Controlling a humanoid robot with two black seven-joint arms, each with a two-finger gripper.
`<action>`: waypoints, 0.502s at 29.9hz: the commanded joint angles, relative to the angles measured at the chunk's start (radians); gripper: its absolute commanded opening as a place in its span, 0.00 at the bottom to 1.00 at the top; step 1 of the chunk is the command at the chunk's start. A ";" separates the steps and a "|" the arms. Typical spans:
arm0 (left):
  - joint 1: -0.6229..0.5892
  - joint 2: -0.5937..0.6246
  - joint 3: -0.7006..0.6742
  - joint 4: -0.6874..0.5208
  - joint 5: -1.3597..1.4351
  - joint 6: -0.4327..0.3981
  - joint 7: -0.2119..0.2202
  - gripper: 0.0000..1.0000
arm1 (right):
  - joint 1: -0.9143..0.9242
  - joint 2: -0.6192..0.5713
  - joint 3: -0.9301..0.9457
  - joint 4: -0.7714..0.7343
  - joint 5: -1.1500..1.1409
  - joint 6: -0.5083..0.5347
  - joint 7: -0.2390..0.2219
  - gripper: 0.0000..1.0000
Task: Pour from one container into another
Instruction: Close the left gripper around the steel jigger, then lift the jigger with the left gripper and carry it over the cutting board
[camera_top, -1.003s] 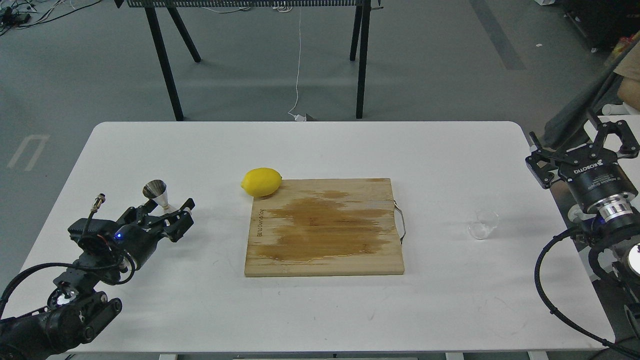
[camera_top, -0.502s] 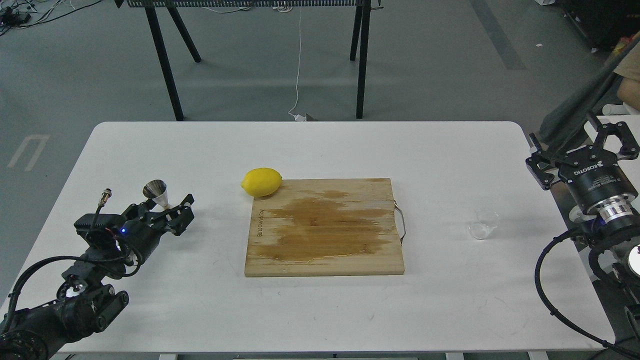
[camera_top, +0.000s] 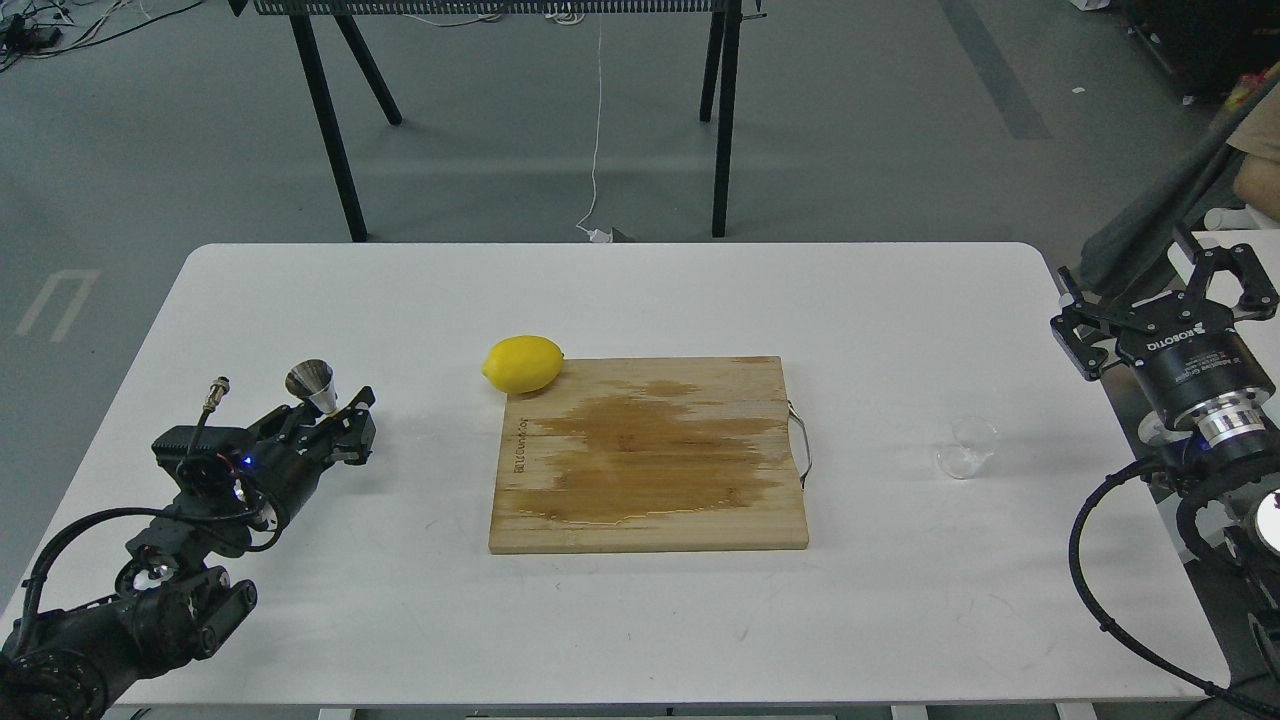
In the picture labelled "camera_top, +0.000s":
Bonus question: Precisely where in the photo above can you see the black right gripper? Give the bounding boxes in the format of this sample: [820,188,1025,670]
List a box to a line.
[1050,222,1280,451]

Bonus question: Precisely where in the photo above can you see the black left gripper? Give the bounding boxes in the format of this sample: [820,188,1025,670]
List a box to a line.
[150,386,378,533]

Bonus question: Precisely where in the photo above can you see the steel double jigger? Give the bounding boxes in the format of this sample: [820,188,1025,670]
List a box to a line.
[284,359,339,416]

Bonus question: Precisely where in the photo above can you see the clear glass measuring cup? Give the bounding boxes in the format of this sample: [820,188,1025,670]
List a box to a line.
[934,416,1000,480]

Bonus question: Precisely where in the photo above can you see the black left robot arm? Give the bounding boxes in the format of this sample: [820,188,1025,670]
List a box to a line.
[3,361,376,719]

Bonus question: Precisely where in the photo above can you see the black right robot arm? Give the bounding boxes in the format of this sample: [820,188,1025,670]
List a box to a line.
[1050,225,1279,719]

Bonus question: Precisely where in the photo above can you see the grey jacket on chair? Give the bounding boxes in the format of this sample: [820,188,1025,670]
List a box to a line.
[1074,79,1277,301]

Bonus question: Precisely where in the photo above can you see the white office chair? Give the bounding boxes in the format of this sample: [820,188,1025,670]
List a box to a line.
[1202,206,1263,231]

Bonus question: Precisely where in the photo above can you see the person in tan shirt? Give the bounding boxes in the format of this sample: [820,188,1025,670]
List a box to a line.
[1228,85,1279,222]

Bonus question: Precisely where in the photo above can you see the yellow lemon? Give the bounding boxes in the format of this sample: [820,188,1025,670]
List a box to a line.
[481,334,564,395]

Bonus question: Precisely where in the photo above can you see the wooden cutting board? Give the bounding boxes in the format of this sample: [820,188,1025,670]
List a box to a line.
[488,356,810,555]

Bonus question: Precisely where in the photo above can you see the white power cable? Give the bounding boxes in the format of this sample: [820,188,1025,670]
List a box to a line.
[573,12,613,243]

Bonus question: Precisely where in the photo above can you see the cables on floor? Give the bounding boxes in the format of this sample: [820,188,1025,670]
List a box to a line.
[0,0,206,73]

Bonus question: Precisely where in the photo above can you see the black metal frame table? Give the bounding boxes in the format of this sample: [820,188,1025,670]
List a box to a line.
[229,1,767,243]

